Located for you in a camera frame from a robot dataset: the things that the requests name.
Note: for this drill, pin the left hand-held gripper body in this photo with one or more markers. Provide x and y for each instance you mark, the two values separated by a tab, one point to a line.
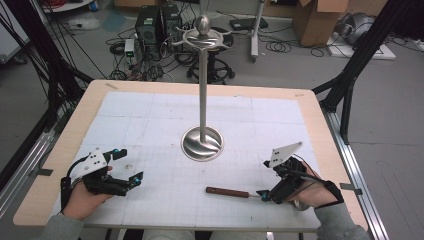
93	163

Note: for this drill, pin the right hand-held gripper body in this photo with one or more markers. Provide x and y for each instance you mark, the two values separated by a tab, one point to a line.
285	153

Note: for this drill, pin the person's left hand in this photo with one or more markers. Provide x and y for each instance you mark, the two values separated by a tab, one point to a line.
83	203

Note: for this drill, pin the person's right hand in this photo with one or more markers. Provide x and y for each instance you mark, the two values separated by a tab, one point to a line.
316	195

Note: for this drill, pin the black tape piece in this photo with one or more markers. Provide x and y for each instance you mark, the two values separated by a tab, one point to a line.
41	172
351	188

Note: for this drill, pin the white grid mat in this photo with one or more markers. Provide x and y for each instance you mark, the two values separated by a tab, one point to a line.
150	110

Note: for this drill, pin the brown tape strip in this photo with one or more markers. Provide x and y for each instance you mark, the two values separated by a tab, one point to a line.
111	86

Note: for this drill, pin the steel utensil stand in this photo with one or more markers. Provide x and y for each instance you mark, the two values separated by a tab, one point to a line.
202	100

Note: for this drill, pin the black wheeled stool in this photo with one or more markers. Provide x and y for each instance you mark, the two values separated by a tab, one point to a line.
221	71

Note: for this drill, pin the white power box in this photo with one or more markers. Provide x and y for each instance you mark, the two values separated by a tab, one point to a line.
129	46

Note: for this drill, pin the white stand pole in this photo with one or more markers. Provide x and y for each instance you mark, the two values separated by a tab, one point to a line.
256	33

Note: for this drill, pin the black computer tower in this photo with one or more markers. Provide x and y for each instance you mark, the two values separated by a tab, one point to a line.
171	21
148	25

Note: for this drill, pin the flat black box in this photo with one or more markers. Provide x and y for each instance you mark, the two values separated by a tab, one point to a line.
248	24

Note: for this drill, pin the cardboard box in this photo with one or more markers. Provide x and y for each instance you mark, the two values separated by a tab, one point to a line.
320	23

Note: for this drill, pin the white board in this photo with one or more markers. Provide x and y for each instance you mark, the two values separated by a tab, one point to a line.
383	53

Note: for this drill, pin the grey round device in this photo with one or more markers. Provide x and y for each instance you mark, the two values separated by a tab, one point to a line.
358	28

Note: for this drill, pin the white cabinet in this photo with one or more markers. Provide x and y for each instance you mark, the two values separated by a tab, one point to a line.
8	40

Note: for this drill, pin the white round table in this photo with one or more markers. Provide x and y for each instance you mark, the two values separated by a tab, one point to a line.
66	6

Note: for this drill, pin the aluminium rail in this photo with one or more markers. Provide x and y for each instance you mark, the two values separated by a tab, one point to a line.
353	166
20	173

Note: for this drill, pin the black frame strut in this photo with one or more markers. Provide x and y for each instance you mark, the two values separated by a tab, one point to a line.
43	50
366	43

